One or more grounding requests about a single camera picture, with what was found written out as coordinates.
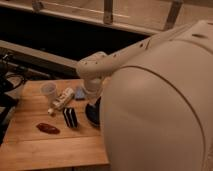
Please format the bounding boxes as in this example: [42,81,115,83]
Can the metal shelf rail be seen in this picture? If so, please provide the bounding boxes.
[0,40,77,77]

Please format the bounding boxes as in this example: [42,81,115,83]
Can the red chili pepper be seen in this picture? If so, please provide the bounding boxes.
[37,123,60,134]

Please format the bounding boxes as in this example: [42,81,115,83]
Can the blue sponge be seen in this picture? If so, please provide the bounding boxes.
[75,86,85,100]

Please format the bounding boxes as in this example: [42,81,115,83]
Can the black white striped eraser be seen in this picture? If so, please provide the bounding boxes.
[63,107,78,128]

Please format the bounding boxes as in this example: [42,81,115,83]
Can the black equipment with cables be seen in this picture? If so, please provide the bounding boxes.
[0,53,25,145]

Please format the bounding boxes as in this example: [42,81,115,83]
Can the black bowl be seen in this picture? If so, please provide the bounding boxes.
[85,99,101,127]

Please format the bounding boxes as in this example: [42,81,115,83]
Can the clear plastic cup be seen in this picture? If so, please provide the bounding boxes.
[40,82,57,103]

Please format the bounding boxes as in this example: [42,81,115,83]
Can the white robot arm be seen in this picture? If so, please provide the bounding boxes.
[77,20,213,171]

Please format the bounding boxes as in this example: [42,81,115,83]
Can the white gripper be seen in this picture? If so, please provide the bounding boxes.
[83,78,103,104]

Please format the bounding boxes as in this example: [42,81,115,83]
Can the white tube bottle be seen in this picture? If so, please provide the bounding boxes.
[48,87,74,115]

